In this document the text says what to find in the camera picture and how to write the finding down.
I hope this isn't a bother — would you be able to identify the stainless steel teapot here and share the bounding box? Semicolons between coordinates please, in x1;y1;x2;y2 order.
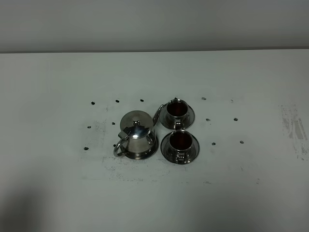
113;105;162;157

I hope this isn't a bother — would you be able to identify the far stainless steel saucer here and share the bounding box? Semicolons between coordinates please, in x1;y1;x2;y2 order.
159;102;195;131

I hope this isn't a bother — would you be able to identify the stainless steel saucer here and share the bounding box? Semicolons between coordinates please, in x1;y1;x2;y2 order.
160;130;200;165
159;102;195;131

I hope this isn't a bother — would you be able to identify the far stainless steel teacup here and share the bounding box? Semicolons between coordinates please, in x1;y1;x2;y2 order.
166;99;189;129

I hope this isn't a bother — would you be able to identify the stainless steel teacup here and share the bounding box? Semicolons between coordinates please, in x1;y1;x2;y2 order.
166;99;189;129
169;130;193;159

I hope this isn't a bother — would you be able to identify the near stainless steel teacup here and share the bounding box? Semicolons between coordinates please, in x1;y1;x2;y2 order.
169;130;193;159

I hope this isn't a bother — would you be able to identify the steel teapot saucer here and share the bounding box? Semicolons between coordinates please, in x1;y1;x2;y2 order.
120;137;159;160

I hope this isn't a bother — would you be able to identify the near stainless steel saucer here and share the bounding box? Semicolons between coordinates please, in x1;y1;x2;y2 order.
160;130;200;165

